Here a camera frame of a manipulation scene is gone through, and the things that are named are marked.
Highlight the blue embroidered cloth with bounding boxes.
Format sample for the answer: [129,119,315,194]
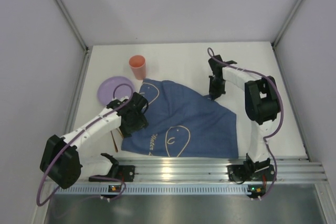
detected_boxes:
[121,79,238,159]

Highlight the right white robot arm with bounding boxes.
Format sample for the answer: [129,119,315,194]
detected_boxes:
[208,49,283,184]

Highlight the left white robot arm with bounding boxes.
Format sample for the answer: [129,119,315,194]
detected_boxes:
[40,92,149,189]

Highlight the purple plastic plate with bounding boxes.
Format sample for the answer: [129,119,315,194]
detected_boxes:
[97,76,135,106]

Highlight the orange plastic cup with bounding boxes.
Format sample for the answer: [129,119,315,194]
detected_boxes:
[129,55,146,80]

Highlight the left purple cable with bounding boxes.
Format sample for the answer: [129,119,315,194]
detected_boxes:
[36,83,134,207]

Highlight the purple cable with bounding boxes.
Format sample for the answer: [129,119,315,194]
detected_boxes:
[207,47,284,198]
[36,83,134,207]

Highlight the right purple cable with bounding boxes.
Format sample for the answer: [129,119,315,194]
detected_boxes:
[207,47,284,198]

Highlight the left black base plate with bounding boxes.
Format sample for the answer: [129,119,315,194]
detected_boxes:
[89,165,135,182]

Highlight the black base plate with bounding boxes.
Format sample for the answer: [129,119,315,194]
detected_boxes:
[89,165,135,182]
[227,165,275,184]

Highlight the aluminium mounting rail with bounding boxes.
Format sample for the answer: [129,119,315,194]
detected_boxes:
[41,157,328,183]

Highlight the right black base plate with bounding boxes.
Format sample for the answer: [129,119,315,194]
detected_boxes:
[227,165,275,184]

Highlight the slotted cable duct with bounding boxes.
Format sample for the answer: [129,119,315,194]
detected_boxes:
[52,184,266,195]

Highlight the left aluminium corner post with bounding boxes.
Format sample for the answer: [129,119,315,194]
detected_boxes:
[36,0,89,51]

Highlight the aluminium corner post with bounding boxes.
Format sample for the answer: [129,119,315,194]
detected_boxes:
[36,0,89,51]
[271,0,322,49]

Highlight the right aluminium corner post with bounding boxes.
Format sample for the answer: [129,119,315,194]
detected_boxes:
[271,0,322,49]

